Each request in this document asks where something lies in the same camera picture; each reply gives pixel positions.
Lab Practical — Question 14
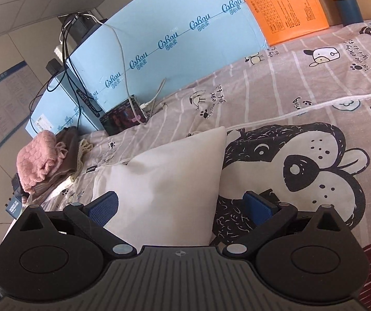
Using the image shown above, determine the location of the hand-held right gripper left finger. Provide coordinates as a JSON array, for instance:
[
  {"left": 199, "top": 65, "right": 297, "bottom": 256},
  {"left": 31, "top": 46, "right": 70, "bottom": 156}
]
[{"left": 10, "top": 192, "right": 138, "bottom": 260}]

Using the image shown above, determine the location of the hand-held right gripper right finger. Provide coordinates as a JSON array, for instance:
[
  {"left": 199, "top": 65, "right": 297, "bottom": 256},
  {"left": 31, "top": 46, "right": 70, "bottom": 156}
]
[{"left": 223, "top": 192, "right": 353, "bottom": 259}]

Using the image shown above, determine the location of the white garment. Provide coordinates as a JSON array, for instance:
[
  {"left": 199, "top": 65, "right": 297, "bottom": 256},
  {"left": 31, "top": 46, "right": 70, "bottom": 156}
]
[{"left": 93, "top": 126, "right": 227, "bottom": 247}]

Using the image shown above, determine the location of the cream lace cloth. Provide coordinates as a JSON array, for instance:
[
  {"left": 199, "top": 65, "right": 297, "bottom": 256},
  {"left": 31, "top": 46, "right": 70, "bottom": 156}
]
[{"left": 71, "top": 139, "right": 94, "bottom": 182}]

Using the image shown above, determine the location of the brown folded garment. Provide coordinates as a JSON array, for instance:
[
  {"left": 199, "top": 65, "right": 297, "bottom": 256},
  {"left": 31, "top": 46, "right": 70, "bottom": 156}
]
[{"left": 31, "top": 126, "right": 81, "bottom": 199}]

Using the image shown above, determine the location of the pink knitted sweater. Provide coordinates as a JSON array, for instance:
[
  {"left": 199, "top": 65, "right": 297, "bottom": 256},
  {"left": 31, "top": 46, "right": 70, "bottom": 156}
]
[{"left": 16, "top": 130, "right": 65, "bottom": 194}]

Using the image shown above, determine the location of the blue printed box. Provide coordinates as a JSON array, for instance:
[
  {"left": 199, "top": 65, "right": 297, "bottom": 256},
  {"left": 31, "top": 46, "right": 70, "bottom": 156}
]
[{"left": 5, "top": 197, "right": 28, "bottom": 220}]

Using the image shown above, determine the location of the small black gadget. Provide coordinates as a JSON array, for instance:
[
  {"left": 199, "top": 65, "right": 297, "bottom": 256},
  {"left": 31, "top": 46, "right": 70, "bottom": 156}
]
[{"left": 12, "top": 173, "right": 28, "bottom": 199}]

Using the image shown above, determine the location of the black rectangular device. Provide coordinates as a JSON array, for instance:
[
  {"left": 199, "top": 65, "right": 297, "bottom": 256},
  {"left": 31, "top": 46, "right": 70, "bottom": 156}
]
[{"left": 100, "top": 95, "right": 149, "bottom": 135}]

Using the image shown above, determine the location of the small light blue foam board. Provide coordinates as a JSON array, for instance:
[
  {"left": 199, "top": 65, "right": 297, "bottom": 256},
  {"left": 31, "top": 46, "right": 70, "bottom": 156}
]
[{"left": 25, "top": 70, "right": 106, "bottom": 137}]

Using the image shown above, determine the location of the printed cartoon bed sheet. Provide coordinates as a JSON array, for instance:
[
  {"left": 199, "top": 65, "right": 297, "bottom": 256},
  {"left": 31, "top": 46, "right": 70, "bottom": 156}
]
[{"left": 9, "top": 11, "right": 371, "bottom": 311}]

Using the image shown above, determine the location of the small black box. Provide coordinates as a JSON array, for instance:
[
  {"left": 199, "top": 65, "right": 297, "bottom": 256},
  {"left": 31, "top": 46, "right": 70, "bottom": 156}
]
[{"left": 45, "top": 59, "right": 66, "bottom": 75}]

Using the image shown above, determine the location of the black power adapter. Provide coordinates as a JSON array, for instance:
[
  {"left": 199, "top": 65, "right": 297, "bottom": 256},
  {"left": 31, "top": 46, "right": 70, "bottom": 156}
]
[{"left": 71, "top": 15, "right": 104, "bottom": 43}]

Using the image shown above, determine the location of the large light blue foam board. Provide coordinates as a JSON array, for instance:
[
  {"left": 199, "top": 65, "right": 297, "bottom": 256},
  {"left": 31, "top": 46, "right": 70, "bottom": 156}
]
[{"left": 65, "top": 0, "right": 271, "bottom": 115}]

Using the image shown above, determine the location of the orange printed paper sheet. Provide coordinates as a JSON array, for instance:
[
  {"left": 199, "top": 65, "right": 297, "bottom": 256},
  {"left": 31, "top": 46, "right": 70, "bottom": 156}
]
[{"left": 227, "top": 0, "right": 331, "bottom": 47}]

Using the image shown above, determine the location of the short white plug cable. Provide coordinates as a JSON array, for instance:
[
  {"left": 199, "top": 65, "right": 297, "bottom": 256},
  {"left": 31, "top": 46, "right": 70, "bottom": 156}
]
[{"left": 140, "top": 78, "right": 168, "bottom": 119}]

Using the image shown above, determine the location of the long white cable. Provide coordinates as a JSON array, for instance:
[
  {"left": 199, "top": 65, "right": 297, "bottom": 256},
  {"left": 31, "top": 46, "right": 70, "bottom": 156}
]
[{"left": 103, "top": 24, "right": 141, "bottom": 121}]

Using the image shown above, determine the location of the wall poster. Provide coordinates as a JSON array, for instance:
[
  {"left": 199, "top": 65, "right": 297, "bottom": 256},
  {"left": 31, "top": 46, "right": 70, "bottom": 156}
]
[{"left": 0, "top": 60, "right": 32, "bottom": 155}]

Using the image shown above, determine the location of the black cable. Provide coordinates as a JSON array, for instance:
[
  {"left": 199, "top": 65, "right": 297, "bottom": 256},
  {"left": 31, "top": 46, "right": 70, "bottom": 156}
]
[{"left": 28, "top": 13, "right": 106, "bottom": 137}]

